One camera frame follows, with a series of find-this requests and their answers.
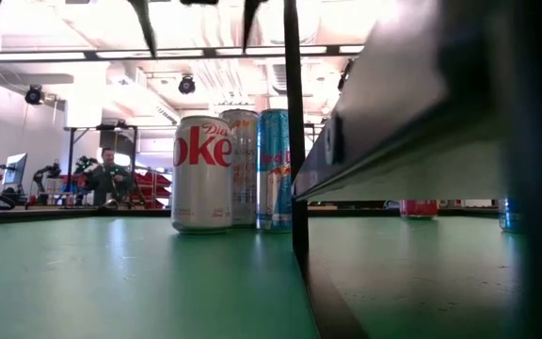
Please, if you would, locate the red storage bins rack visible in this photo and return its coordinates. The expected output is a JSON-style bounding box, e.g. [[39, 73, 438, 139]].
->
[[132, 171, 173, 210]]

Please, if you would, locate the blue silver Red Bull can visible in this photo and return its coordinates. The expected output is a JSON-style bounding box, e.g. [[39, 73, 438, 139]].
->
[[255, 108, 294, 234], [497, 197, 521, 234]]

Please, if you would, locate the black ceiling-mounted camera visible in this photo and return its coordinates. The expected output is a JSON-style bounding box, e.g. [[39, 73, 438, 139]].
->
[[24, 84, 45, 106], [337, 58, 355, 93], [178, 74, 197, 96]]

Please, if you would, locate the black foreground frame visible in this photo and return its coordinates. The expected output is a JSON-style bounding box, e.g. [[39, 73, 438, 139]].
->
[[282, 0, 542, 339]]

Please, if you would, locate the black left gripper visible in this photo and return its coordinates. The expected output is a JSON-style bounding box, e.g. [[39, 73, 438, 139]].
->
[[126, 0, 268, 59]]

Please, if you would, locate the black overhead crossbar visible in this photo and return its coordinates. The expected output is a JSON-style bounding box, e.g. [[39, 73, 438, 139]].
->
[[0, 44, 366, 61]]

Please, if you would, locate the silver Diet Coke can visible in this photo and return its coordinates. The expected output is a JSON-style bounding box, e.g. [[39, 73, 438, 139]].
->
[[170, 115, 234, 235]]

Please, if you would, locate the red soda can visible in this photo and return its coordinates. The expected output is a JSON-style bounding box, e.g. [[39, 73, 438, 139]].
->
[[399, 200, 440, 220]]

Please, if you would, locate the Celsius energy drink can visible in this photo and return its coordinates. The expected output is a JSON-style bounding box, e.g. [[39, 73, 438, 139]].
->
[[218, 108, 260, 228]]

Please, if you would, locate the computer monitor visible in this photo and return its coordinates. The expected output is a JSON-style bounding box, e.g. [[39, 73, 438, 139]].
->
[[2, 153, 29, 187]]

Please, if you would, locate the black workstation frame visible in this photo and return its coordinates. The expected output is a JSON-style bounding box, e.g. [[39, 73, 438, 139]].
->
[[66, 122, 138, 208]]

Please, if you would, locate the silver shelf bolt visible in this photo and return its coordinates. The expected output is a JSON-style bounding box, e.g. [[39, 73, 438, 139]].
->
[[323, 115, 347, 169]]

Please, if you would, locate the person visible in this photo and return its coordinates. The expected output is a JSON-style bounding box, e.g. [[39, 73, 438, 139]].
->
[[82, 147, 134, 207]]

